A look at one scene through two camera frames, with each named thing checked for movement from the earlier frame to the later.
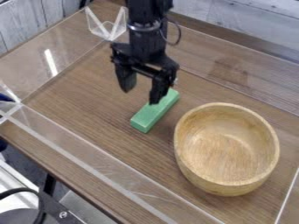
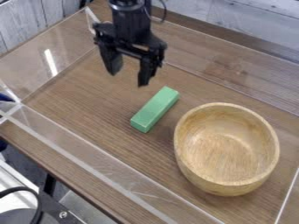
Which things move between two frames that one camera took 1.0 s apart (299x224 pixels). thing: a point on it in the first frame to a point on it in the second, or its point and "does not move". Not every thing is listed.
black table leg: [49, 185] does not move
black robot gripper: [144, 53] to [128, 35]
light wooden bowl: [225, 148] does not move
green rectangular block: [152, 113] does not move
